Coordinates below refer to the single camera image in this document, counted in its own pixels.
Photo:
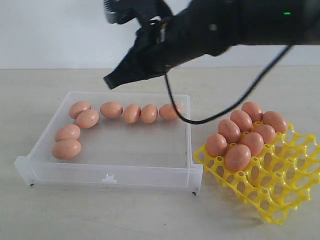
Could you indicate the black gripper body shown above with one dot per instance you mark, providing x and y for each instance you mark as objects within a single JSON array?
[{"x": 158, "y": 47}]

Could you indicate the brown egg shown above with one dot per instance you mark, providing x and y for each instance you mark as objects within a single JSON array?
[
  {"x": 216, "y": 145},
  {"x": 275, "y": 120},
  {"x": 149, "y": 113},
  {"x": 242, "y": 120},
  {"x": 254, "y": 111},
  {"x": 111, "y": 109},
  {"x": 237, "y": 158},
  {"x": 267, "y": 132},
  {"x": 132, "y": 113},
  {"x": 229, "y": 130},
  {"x": 69, "y": 131},
  {"x": 78, "y": 107},
  {"x": 66, "y": 149},
  {"x": 167, "y": 112},
  {"x": 254, "y": 141}
]

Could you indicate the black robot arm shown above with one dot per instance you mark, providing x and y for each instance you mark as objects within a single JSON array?
[{"x": 205, "y": 27}]

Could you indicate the brown egg second row left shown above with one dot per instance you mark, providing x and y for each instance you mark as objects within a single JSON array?
[{"x": 87, "y": 119}]

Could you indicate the clear plastic drawer bin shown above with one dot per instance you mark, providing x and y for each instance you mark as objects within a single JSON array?
[{"x": 115, "y": 154}]

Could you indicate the yellow plastic egg tray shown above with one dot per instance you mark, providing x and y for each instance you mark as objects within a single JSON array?
[{"x": 277, "y": 181}]

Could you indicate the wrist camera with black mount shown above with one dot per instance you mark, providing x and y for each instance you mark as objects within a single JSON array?
[{"x": 122, "y": 11}]

